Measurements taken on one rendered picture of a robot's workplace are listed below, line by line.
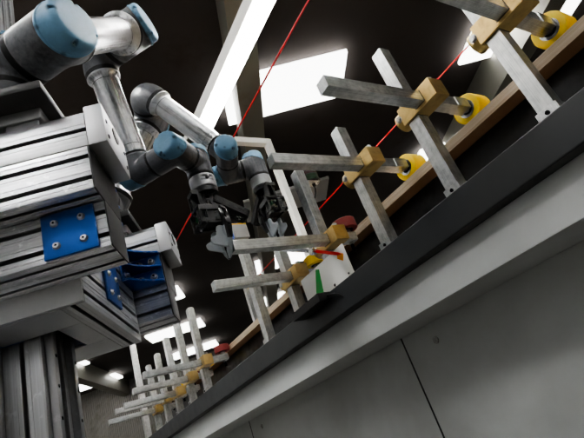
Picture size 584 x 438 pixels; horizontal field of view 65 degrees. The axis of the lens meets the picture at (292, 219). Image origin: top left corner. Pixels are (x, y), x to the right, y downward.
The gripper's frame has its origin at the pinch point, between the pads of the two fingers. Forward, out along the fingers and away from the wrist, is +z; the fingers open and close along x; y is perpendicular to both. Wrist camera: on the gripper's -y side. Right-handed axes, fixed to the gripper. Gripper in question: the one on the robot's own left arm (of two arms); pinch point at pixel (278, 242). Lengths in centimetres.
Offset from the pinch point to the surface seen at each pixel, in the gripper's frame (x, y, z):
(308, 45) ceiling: 164, -90, -241
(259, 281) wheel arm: -7.7, -6.6, 10.5
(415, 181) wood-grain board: 22.2, 43.8, 6.4
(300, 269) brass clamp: 6.9, -3.1, 9.8
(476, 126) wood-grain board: 22, 67, 6
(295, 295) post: 6.3, -10.4, 16.1
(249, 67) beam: 93, -92, -201
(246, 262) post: 6.7, -36.3, -10.5
